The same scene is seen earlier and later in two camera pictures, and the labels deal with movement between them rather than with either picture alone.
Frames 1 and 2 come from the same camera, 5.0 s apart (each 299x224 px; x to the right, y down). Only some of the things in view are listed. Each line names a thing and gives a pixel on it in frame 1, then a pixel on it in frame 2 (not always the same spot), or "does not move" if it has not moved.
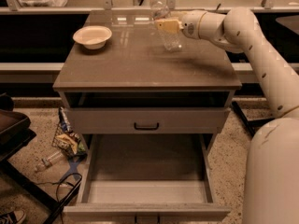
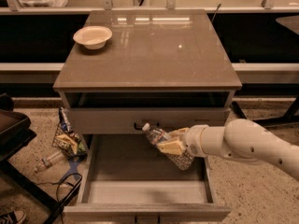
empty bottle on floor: [49, 161] does not move
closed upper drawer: [148, 120] does not move
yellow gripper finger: [168, 25] to [177, 147]
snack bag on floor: [66, 137] does not move
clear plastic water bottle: [161, 11] to [183, 161]
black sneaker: [12, 217] does not move
